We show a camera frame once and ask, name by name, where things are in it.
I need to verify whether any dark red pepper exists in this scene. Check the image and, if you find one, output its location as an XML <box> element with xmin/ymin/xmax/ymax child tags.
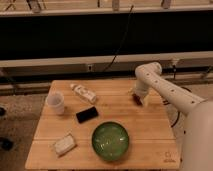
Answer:
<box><xmin>132</xmin><ymin>94</ymin><xmax>143</xmax><ymax>105</ymax></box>

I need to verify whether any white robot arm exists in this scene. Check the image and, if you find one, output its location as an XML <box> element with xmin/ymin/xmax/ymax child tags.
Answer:
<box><xmin>133</xmin><ymin>62</ymin><xmax>213</xmax><ymax>171</ymax></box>

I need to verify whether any black rectangular sponge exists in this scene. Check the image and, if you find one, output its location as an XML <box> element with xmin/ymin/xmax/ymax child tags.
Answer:
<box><xmin>76</xmin><ymin>107</ymin><xmax>98</xmax><ymax>123</ymax></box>

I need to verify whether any white plastic cup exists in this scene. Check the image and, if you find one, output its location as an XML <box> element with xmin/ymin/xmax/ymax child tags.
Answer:
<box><xmin>46</xmin><ymin>92</ymin><xmax>65</xmax><ymax>115</ymax></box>

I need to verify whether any black cable by arm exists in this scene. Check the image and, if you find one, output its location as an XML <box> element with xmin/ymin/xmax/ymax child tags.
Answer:
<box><xmin>162</xmin><ymin>87</ymin><xmax>193</xmax><ymax>128</ymax></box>

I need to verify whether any white wall socket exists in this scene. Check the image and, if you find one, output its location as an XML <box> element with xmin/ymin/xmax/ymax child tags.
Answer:
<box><xmin>88</xmin><ymin>64</ymin><xmax>93</xmax><ymax>72</ymax></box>

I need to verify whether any black hanging cable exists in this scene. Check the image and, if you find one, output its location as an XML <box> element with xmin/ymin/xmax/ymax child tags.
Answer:
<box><xmin>102</xmin><ymin>4</ymin><xmax>135</xmax><ymax>73</ymax></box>

